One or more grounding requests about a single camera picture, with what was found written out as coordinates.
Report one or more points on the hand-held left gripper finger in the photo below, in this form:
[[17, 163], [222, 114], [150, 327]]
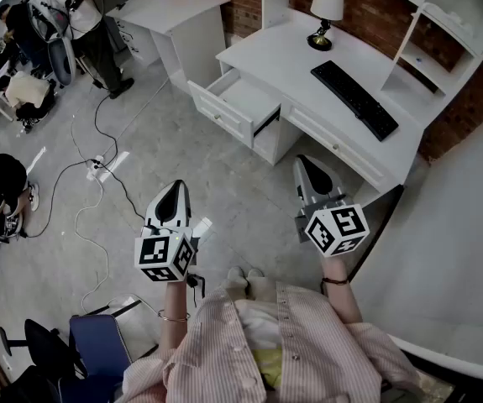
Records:
[[152, 212], [187, 214]]

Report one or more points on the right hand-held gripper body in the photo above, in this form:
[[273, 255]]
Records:
[[337, 229]]

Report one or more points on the person's beige left shoe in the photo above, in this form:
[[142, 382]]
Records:
[[236, 281]]

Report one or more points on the white power strip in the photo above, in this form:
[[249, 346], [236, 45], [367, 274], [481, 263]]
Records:
[[95, 167]]

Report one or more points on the person's right forearm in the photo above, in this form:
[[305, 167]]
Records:
[[342, 302]]

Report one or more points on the small white desk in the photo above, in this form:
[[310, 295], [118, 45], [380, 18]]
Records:
[[174, 11]]

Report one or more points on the person's pink striped shirt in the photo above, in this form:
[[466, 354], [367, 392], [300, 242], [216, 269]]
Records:
[[329, 351]]

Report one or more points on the grey office chair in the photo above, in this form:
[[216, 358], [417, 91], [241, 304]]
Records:
[[60, 61]]

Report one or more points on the person's left forearm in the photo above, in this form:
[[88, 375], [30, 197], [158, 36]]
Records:
[[174, 298]]

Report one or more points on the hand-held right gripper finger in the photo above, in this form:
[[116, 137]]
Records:
[[334, 185], [302, 186]]

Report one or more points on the white closed drawer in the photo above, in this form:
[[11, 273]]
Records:
[[329, 134]]

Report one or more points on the white drawer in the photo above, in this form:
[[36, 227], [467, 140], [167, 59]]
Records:
[[249, 99], [329, 134]]

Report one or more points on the black keyboard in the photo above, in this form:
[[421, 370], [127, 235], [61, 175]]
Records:
[[354, 97]]

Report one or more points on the person's white undershirt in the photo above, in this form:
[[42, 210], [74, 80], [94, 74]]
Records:
[[258, 321]]

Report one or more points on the blue chair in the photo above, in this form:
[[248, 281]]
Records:
[[98, 346]]

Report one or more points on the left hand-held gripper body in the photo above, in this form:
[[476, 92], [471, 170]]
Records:
[[157, 250]]

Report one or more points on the person's beige right shoe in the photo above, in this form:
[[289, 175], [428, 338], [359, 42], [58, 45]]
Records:
[[255, 279]]

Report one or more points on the person's beige shoe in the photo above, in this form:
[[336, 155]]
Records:
[[255, 279], [236, 281]]

